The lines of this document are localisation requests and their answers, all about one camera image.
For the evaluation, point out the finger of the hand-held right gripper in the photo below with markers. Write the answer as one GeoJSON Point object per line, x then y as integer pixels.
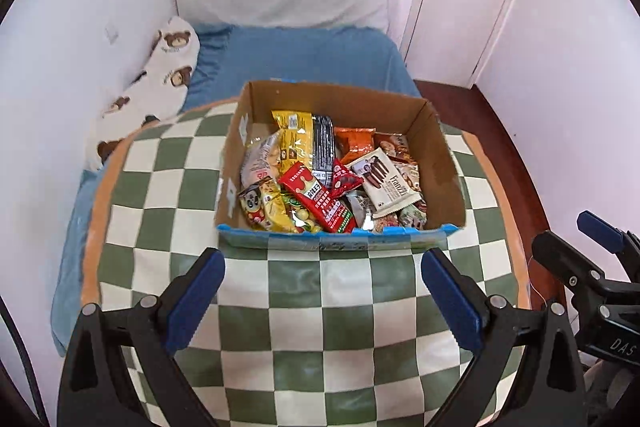
{"type": "Point", "coordinates": [565, 259]}
{"type": "Point", "coordinates": [600, 229]}

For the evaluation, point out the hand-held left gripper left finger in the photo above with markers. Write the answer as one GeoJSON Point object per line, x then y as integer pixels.
{"type": "Point", "coordinates": [195, 302]}

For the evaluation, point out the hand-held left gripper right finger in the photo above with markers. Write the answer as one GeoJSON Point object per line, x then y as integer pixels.
{"type": "Point", "coordinates": [450, 302]}

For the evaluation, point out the yellow panda snack packet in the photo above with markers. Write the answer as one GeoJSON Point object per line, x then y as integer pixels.
{"type": "Point", "coordinates": [260, 204]}

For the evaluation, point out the white brown wafer packet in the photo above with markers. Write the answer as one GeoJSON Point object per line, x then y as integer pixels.
{"type": "Point", "coordinates": [387, 182]}

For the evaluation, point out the brown bread snack packet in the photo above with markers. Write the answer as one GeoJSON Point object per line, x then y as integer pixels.
{"type": "Point", "coordinates": [402, 157]}

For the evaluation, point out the pale yellow snack packet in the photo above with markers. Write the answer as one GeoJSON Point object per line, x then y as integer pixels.
{"type": "Point", "coordinates": [260, 157]}

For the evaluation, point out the long red snack packet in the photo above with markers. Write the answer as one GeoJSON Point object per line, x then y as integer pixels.
{"type": "Point", "coordinates": [315, 197]}

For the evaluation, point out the small red white snack packet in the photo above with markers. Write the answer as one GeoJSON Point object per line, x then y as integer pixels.
{"type": "Point", "coordinates": [345, 179]}

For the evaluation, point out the cardboard box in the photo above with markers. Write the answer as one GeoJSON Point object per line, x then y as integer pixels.
{"type": "Point", "coordinates": [350, 104]}

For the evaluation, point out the green white checkered blanket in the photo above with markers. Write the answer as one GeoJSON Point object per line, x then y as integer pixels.
{"type": "Point", "coordinates": [320, 332]}

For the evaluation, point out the green gummy candy packet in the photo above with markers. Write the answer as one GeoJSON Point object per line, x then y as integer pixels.
{"type": "Point", "coordinates": [305, 219]}

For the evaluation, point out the long yellow snack packet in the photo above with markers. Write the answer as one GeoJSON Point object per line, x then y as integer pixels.
{"type": "Point", "coordinates": [295, 137]}

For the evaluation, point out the long black snack packet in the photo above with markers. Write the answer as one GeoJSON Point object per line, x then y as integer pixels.
{"type": "Point", "coordinates": [324, 147]}

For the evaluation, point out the white bear print pillow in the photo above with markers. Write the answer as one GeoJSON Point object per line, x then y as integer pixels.
{"type": "Point", "coordinates": [165, 62]}

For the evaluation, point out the blue bed sheet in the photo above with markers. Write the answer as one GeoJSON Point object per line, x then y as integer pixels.
{"type": "Point", "coordinates": [300, 57]}

